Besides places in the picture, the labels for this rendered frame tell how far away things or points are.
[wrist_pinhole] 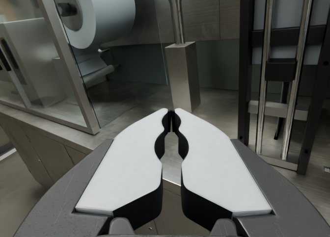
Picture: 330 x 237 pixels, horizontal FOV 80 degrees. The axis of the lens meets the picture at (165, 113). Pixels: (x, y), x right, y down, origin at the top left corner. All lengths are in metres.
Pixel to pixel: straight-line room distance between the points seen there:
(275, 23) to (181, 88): 0.44
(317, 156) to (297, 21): 0.35
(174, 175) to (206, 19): 0.70
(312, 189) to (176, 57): 0.57
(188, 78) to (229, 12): 0.33
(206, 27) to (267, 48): 0.56
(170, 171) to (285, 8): 0.46
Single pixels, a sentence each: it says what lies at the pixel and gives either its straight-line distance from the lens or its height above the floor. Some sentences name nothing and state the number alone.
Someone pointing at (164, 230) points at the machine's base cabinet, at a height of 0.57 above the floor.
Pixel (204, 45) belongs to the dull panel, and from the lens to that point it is 1.02.
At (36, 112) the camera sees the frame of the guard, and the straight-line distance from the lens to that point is 1.25.
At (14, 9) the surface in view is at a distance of 0.96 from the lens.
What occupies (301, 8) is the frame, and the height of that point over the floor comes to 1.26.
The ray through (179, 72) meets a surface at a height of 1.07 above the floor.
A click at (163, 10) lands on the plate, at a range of 1.10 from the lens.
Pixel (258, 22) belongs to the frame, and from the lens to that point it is 0.49.
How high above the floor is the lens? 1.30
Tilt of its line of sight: 27 degrees down
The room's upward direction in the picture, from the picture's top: 10 degrees counter-clockwise
